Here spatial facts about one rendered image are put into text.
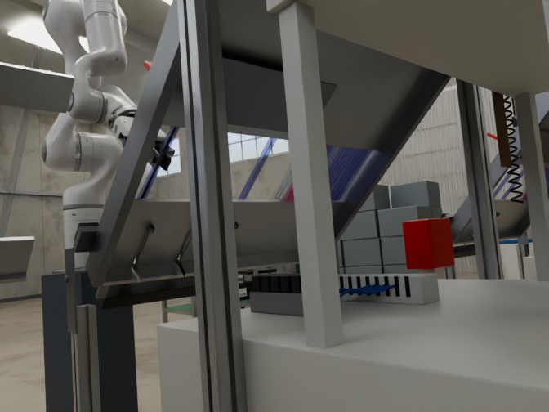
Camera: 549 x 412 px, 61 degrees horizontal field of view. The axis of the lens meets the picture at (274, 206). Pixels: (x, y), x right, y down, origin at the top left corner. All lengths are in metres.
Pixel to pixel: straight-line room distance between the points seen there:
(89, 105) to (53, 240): 11.24
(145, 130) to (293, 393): 0.49
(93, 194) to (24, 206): 10.55
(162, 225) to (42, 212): 11.23
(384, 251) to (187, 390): 4.35
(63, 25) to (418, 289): 1.18
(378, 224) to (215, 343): 4.54
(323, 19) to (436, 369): 0.41
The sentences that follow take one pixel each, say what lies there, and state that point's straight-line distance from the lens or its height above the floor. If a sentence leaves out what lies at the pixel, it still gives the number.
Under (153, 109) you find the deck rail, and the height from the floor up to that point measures 0.97.
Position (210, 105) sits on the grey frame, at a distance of 0.60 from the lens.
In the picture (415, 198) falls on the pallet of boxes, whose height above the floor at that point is 1.13.
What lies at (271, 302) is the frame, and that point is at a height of 0.64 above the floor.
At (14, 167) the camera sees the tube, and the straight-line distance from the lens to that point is 0.99.
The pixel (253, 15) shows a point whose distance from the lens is 0.84.
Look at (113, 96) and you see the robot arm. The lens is 1.17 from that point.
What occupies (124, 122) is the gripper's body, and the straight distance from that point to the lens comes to 1.06.
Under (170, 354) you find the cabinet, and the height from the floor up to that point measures 0.58.
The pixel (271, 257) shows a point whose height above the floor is 0.70.
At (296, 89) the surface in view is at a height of 0.90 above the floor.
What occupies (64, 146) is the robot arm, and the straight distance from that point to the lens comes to 1.49.
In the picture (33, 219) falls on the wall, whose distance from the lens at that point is 12.10.
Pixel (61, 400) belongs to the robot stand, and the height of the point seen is 0.35.
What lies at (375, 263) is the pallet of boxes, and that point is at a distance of 5.04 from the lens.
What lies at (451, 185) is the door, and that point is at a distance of 9.08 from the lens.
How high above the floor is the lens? 0.73
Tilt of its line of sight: 5 degrees up
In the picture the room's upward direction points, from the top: 5 degrees counter-clockwise
